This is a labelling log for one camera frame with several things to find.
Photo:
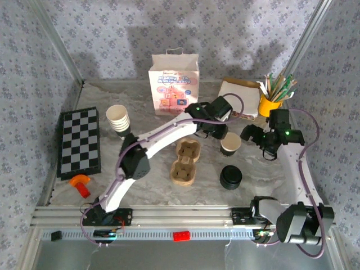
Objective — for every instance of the left small circuit board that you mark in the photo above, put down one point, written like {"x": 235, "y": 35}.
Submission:
{"x": 108, "y": 234}

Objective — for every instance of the aluminium frame post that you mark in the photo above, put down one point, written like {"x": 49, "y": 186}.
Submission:
{"x": 307, "y": 36}
{"x": 59, "y": 42}

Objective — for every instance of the stack of black cup lids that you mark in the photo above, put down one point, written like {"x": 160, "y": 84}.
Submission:
{"x": 231, "y": 178}

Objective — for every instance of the small circuit board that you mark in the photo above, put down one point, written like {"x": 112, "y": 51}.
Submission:
{"x": 263, "y": 234}
{"x": 108, "y": 234}

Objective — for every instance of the brown pulp cup carrier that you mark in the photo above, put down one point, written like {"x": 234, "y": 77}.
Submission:
{"x": 184, "y": 161}

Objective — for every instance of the shiny metal panel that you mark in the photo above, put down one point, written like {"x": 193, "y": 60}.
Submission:
{"x": 168, "y": 256}

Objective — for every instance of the right small circuit board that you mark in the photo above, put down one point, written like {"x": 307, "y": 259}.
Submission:
{"x": 263, "y": 234}

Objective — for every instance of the paper coffee cup black sleeve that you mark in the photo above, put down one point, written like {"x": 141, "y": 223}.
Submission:
{"x": 230, "y": 142}

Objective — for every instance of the white printed paper bag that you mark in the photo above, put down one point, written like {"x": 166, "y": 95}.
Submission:
{"x": 174, "y": 84}

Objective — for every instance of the red toy block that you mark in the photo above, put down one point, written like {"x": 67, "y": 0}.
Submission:
{"x": 83, "y": 191}

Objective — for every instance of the aluminium mounting rail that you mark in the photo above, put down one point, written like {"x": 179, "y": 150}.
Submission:
{"x": 182, "y": 216}

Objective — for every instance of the small black block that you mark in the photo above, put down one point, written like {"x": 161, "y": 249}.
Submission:
{"x": 56, "y": 236}

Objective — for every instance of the folded white paper bags stack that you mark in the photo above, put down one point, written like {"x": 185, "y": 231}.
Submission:
{"x": 239, "y": 97}

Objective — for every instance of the yellow holder cup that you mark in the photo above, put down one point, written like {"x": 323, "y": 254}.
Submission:
{"x": 268, "y": 108}

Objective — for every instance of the stack of paper cups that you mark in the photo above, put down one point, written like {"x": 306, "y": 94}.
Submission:
{"x": 118, "y": 118}

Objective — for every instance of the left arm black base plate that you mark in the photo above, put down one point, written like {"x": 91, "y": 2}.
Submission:
{"x": 126, "y": 217}

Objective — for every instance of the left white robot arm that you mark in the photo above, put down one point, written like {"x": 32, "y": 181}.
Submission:
{"x": 168, "y": 132}

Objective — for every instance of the orange arch block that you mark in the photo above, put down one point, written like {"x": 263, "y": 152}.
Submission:
{"x": 80, "y": 178}

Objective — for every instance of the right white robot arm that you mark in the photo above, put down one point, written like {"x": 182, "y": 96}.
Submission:
{"x": 292, "y": 166}

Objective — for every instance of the black grey chessboard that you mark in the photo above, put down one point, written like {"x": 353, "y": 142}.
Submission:
{"x": 78, "y": 140}

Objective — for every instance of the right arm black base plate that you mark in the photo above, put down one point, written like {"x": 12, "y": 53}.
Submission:
{"x": 239, "y": 216}

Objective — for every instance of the bundle of stirrers and straws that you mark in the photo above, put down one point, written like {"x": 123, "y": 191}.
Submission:
{"x": 278, "y": 87}

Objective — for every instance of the red building brick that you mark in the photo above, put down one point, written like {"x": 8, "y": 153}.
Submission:
{"x": 181, "y": 236}

